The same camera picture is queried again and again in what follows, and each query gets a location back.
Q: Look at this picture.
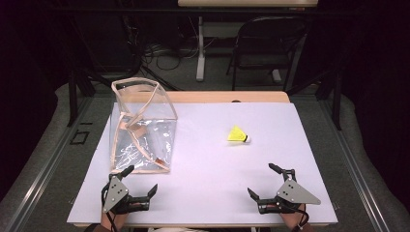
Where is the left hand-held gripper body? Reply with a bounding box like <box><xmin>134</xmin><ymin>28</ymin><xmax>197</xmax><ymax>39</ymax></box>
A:
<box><xmin>102</xmin><ymin>173</ymin><xmax>151</xmax><ymax>216</ymax></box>

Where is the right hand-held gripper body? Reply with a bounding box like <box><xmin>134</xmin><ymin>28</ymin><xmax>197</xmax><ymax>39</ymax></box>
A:
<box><xmin>257</xmin><ymin>168</ymin><xmax>322</xmax><ymax>216</ymax></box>

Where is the clear plastic tote bag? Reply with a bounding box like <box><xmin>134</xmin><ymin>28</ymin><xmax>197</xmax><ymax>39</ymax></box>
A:
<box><xmin>109</xmin><ymin>76</ymin><xmax>179</xmax><ymax>175</ymax></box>

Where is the yellow shuttlecock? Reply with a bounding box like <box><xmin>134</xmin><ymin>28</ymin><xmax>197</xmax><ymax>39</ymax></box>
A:
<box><xmin>226</xmin><ymin>125</ymin><xmax>251</xmax><ymax>145</ymax></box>

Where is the person's right hand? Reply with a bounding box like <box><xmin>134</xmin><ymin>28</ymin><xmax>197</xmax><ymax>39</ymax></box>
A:
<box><xmin>279</xmin><ymin>205</ymin><xmax>308</xmax><ymax>230</ymax></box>

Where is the person's left hand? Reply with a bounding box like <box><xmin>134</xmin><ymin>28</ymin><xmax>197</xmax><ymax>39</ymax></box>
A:
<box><xmin>101</xmin><ymin>211</ymin><xmax>129</xmax><ymax>228</ymax></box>

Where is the person's white garment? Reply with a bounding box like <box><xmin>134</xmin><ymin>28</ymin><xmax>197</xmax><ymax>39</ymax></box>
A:
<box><xmin>148</xmin><ymin>226</ymin><xmax>207</xmax><ymax>232</ymax></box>

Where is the white table mat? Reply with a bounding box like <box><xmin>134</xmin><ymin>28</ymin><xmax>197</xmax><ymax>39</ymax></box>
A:
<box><xmin>67</xmin><ymin>101</ymin><xmax>338</xmax><ymax>226</ymax></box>

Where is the wooden table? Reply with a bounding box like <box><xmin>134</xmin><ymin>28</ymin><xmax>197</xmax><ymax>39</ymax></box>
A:
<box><xmin>151</xmin><ymin>90</ymin><xmax>291</xmax><ymax>104</ymax></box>

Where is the black folding chair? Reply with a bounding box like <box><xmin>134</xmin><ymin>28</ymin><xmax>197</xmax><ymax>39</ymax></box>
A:
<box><xmin>226</xmin><ymin>15</ymin><xmax>311</xmax><ymax>93</ymax></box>

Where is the white background desk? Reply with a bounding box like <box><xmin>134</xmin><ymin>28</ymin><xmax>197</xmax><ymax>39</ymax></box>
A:
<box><xmin>177</xmin><ymin>0</ymin><xmax>319</xmax><ymax>83</ymax></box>

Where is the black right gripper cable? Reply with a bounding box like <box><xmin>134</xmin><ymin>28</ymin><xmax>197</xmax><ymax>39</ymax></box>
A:
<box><xmin>289</xmin><ymin>202</ymin><xmax>309</xmax><ymax>232</ymax></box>

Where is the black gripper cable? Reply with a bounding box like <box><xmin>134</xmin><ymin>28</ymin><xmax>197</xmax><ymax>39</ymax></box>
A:
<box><xmin>105</xmin><ymin>211</ymin><xmax>118</xmax><ymax>232</ymax></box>
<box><xmin>289</xmin><ymin>202</ymin><xmax>309</xmax><ymax>232</ymax></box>

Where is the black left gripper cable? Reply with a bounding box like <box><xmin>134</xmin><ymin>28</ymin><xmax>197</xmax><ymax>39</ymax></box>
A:
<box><xmin>105</xmin><ymin>211</ymin><xmax>118</xmax><ymax>232</ymax></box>

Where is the aluminium floor rail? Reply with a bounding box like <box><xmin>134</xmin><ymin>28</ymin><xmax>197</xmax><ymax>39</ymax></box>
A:
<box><xmin>4</xmin><ymin>96</ymin><xmax>95</xmax><ymax>232</ymax></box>
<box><xmin>317</xmin><ymin>96</ymin><xmax>392</xmax><ymax>232</ymax></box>

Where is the black metal frame post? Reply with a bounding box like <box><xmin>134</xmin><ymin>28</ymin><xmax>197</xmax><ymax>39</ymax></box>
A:
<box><xmin>66</xmin><ymin>69</ymin><xmax>78</xmax><ymax>128</ymax></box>
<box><xmin>331</xmin><ymin>71</ymin><xmax>343</xmax><ymax>131</ymax></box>

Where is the bundle of floor cables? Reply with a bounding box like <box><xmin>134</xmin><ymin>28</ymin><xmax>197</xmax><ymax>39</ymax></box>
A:
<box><xmin>141</xmin><ymin>37</ymin><xmax>201</xmax><ymax>73</ymax></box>

